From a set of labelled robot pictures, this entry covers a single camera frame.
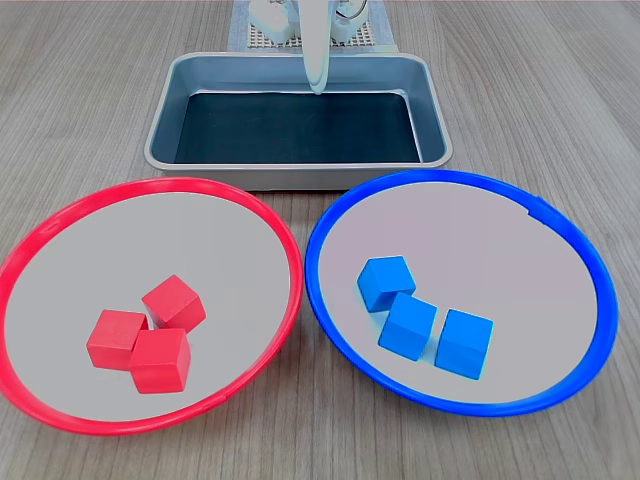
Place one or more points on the steel tray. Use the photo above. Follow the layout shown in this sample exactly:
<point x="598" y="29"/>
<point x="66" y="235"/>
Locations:
<point x="160" y="150"/>

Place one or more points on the blue cube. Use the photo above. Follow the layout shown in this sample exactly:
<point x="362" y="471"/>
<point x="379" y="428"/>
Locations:
<point x="464" y="345"/>
<point x="407" y="327"/>
<point x="385" y="280"/>

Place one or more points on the pale perforated base plate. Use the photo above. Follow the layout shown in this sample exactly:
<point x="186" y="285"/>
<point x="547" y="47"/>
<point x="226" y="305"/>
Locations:
<point x="362" y="41"/>

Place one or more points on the blue rimmed white plate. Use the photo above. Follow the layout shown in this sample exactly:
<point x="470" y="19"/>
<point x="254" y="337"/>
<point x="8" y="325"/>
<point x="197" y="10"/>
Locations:
<point x="475" y="230"/>

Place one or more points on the wide pale tape sheet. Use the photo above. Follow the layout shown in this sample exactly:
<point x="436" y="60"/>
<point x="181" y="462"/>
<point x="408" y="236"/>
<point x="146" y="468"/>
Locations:
<point x="237" y="30"/>

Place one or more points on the black tray mat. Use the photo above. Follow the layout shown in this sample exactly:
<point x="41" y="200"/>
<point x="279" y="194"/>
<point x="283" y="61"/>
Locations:
<point x="300" y="130"/>

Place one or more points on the red rimmed white plate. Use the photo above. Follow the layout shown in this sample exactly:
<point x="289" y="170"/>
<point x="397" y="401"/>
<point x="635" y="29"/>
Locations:
<point x="150" y="240"/>

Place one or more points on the red cube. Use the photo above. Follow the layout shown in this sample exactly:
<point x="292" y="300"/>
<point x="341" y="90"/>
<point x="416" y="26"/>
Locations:
<point x="112" y="340"/>
<point x="160" y="362"/>
<point x="175" y="302"/>

